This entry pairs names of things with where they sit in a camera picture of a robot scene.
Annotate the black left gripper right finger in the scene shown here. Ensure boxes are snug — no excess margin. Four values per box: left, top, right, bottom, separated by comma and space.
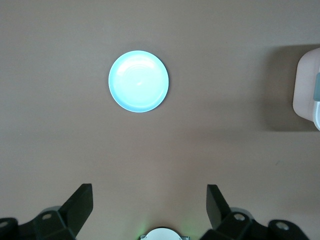
199, 184, 307, 240

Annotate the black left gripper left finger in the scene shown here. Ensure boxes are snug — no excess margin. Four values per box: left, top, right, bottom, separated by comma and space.
0, 183, 94, 240

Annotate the white lidded box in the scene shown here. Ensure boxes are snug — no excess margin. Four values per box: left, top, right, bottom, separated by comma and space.
292, 46, 320, 131

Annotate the light blue round plate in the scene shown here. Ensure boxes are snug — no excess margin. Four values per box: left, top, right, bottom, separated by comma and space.
108, 50, 170, 114

